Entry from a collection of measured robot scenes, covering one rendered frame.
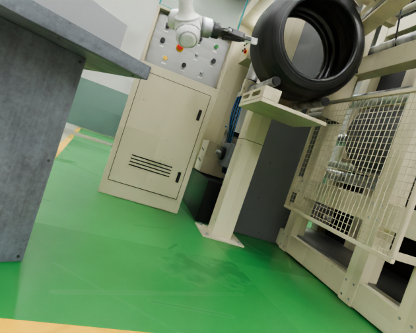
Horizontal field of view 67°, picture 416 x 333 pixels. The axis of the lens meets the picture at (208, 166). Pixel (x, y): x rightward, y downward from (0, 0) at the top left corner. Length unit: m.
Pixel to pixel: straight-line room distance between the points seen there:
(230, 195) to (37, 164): 1.22
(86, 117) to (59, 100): 9.37
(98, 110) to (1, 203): 9.41
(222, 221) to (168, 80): 0.97
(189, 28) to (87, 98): 9.02
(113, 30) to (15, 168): 0.45
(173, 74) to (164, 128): 0.36
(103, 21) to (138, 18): 9.89
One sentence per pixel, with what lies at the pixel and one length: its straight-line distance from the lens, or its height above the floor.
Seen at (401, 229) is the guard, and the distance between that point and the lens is 1.37.
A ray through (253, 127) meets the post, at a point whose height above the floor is 0.70.
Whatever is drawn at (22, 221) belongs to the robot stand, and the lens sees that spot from 1.04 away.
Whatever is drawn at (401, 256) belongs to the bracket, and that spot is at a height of 0.33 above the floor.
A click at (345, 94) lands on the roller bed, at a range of 2.14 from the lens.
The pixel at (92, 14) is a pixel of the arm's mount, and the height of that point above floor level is 0.70.
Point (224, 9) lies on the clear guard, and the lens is 2.38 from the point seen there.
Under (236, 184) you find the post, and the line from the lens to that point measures 1.93.
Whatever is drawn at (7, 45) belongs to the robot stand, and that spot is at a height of 0.56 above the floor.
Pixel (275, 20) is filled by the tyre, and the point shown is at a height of 1.16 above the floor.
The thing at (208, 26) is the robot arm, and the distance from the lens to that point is 1.63.
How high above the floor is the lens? 0.47
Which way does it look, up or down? 2 degrees down
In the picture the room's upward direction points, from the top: 19 degrees clockwise
